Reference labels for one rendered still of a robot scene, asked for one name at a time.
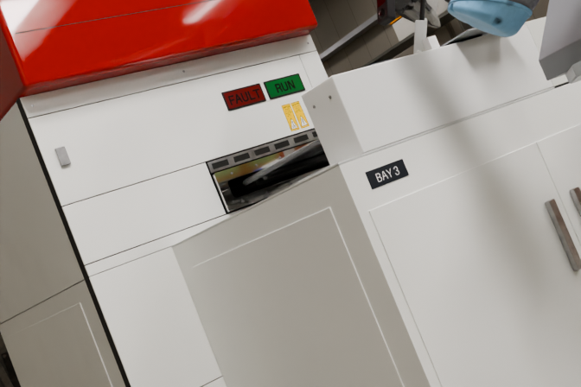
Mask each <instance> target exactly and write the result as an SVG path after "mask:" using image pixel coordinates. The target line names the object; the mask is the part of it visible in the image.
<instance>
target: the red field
mask: <svg viewBox="0 0 581 387"><path fill-rule="evenodd" d="M223 94H224V96H225V98H226V101H227V104H228V106H229V109H232V108H235V107H238V106H242V105H247V104H250V103H254V102H257V101H260V100H264V99H265V97H264V95H263V93H262V91H261V89H260V86H259V85H256V86H251V87H247V88H244V89H240V90H237V91H233V92H227V93H223Z"/></svg>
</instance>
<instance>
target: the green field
mask: <svg viewBox="0 0 581 387"><path fill-rule="evenodd" d="M265 84H266V86H267V89H268V91H269V93H270V95H271V98H273V97H277V96H279V95H283V94H286V93H289V92H295V91H299V90H302V89H304V88H303V84H302V82H301V80H300V78H299V76H298V75H295V76H291V77H288V78H284V79H278V80H274V81H271V82H267V83H265Z"/></svg>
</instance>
